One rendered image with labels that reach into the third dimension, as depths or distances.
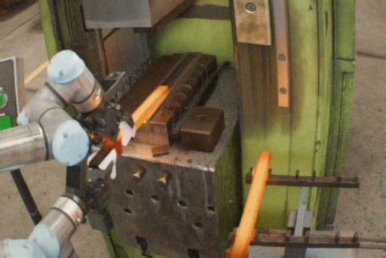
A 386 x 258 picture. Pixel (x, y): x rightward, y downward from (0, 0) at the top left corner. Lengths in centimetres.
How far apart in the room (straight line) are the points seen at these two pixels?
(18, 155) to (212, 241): 78
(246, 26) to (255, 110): 26
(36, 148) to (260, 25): 63
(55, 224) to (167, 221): 54
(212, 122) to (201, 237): 37
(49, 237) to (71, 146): 22
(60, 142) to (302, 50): 66
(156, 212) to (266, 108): 45
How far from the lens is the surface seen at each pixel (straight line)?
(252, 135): 129
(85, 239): 231
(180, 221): 133
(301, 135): 126
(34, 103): 88
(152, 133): 122
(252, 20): 109
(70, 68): 86
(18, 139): 74
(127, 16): 108
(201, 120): 121
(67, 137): 75
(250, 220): 97
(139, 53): 157
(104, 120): 102
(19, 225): 255
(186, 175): 118
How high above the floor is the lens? 164
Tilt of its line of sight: 34 degrees down
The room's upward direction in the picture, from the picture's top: 7 degrees counter-clockwise
